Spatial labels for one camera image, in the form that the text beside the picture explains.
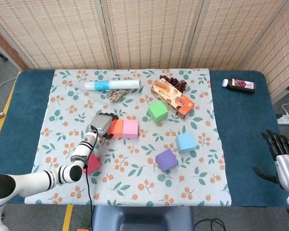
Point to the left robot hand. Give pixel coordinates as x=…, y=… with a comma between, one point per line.
x=101, y=125

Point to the orange foam cube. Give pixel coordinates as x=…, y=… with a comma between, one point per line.
x=115, y=128

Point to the pink foam cube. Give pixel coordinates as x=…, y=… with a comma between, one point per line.
x=130, y=129

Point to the red foam cube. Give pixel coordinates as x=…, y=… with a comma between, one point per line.
x=94, y=164

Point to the green foam cube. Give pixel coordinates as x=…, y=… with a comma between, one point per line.
x=158, y=111

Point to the purple foam cube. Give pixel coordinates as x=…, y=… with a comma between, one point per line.
x=166, y=160

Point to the light blue foam cube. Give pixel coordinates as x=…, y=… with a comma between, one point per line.
x=185, y=142

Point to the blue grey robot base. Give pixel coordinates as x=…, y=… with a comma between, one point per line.
x=142, y=217

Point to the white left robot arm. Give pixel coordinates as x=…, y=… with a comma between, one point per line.
x=31, y=181

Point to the white bag roll blue band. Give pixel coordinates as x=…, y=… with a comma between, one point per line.
x=120, y=85

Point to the teal padded table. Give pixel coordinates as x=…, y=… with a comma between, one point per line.
x=245, y=144

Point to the white power strip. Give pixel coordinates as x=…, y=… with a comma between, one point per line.
x=287, y=119

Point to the floral berry print tablecloth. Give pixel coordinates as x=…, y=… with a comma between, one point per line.
x=135, y=183

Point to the orange biscuit box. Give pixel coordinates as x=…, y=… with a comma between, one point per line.
x=175, y=98

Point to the red grape bunch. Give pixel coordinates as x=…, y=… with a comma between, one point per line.
x=173, y=80

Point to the dark juice bottle white cap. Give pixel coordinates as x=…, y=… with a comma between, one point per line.
x=243, y=86

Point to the bamboo folding screen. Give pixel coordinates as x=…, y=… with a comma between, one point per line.
x=147, y=36

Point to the small orange floor object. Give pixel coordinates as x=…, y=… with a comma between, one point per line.
x=83, y=229

